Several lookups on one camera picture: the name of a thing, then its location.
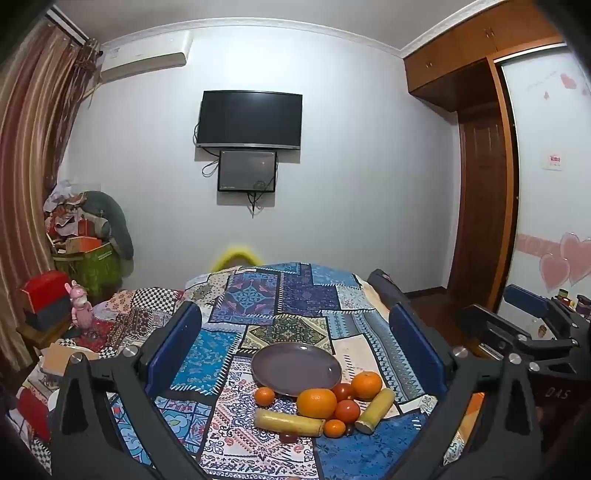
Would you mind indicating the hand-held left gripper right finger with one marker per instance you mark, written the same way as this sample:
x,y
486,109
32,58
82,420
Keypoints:
x,y
415,350

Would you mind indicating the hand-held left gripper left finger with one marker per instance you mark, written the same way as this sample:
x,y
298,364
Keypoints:
x,y
178,350

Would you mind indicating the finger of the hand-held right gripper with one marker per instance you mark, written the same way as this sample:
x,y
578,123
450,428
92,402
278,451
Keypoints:
x,y
526,300
489,325

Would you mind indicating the medium orange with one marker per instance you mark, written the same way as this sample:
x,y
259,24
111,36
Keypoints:
x,y
367,384

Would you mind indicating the red tomato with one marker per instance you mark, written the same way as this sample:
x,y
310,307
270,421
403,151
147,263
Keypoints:
x,y
347,410
342,391

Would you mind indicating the small orange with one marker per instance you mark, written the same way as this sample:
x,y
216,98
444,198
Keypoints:
x,y
334,428
264,397

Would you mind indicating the large orange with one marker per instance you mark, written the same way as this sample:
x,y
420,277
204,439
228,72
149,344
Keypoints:
x,y
316,403

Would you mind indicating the purple round plate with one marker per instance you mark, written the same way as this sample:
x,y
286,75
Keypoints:
x,y
291,367

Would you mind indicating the long sugarcane piece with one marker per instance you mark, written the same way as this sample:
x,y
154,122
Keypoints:
x,y
288,422

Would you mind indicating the pink heart stickers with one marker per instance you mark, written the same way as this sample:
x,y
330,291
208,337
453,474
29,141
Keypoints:
x,y
570,263

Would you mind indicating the checkered floral quilt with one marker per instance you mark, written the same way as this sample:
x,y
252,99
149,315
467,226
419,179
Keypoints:
x,y
134,309

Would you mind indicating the dark blue cushion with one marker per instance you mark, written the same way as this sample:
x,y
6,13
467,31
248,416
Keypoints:
x,y
385,282

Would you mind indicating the orange yellow blanket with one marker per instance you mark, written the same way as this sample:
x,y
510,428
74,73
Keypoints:
x,y
472,413

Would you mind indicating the pink toy figure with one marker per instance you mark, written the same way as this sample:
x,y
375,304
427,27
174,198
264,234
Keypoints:
x,y
81,307

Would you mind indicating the brown wooden door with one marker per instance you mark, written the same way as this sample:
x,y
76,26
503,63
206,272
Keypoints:
x,y
480,203

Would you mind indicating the yellow curved object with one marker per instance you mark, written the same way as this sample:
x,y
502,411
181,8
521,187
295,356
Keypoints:
x,y
235,256

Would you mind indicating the brown cardboard sheet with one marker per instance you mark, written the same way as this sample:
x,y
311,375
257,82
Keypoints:
x,y
62,355

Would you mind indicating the green cardboard box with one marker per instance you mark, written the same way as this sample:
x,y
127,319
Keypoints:
x,y
92,272

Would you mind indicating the blue patchwork blanket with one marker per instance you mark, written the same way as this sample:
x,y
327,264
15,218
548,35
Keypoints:
x,y
295,295

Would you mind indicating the dark grey box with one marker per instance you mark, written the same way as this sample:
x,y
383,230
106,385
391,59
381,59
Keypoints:
x,y
48,314

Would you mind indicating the orange flat box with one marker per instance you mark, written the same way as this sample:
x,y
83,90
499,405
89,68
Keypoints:
x,y
83,244

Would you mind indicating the grey long pillow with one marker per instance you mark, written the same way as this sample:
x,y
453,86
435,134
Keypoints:
x,y
115,217

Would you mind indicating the red box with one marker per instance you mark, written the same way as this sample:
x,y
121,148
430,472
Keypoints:
x,y
44,286

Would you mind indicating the pile of clutter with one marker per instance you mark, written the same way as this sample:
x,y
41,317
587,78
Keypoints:
x,y
64,212

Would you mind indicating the striped brown curtain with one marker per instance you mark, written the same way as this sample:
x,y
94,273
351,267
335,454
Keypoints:
x,y
32,152

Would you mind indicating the wooden overhead cabinet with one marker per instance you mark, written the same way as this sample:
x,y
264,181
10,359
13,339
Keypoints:
x,y
461,60

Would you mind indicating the white air conditioner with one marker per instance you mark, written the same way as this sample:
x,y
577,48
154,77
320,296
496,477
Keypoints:
x,y
143,57

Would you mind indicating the small wall sign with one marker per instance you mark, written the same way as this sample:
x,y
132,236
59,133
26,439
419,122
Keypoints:
x,y
554,160

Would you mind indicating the small black wall monitor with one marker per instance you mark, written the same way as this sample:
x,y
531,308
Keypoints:
x,y
247,170

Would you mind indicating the black wall television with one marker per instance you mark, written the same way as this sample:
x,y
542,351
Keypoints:
x,y
249,119

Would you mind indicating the white curtain rail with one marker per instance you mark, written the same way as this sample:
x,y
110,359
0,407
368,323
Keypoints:
x,y
67,25

